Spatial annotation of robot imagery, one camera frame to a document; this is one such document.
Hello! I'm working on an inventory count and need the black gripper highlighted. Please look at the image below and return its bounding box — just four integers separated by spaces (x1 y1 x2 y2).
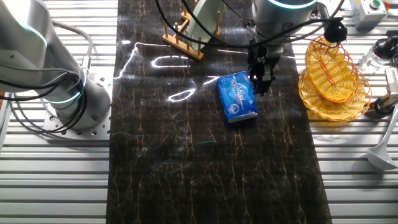
248 43 284 96

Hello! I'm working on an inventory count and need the pale green dish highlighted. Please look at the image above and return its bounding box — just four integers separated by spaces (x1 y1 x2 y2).
187 0 225 52

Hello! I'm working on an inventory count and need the wooden dish rack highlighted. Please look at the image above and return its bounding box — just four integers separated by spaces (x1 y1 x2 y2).
161 0 223 62

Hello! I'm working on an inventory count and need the blue tissue pack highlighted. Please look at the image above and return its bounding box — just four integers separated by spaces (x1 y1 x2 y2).
216 70 259 124

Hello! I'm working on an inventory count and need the orange wicker basket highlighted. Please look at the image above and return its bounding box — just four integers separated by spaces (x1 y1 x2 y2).
304 35 359 104
298 68 373 123

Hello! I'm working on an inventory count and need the black marble mat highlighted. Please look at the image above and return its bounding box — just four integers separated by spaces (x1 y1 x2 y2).
105 0 333 224

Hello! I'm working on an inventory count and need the grey button box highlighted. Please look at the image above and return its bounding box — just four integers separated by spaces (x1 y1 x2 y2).
348 0 389 30

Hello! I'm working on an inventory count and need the white ladle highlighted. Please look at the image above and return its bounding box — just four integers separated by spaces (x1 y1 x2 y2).
366 105 398 171

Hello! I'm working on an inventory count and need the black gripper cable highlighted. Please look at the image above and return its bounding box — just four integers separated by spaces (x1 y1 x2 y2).
154 0 346 50

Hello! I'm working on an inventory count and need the black clamp mount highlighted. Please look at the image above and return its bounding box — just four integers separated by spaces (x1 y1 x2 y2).
372 30 398 60

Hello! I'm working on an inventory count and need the grey robot hose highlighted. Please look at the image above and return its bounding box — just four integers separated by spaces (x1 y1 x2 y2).
51 20 95 76

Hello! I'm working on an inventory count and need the black base cable bundle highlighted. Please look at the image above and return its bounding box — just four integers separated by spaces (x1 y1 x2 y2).
0 70 88 135

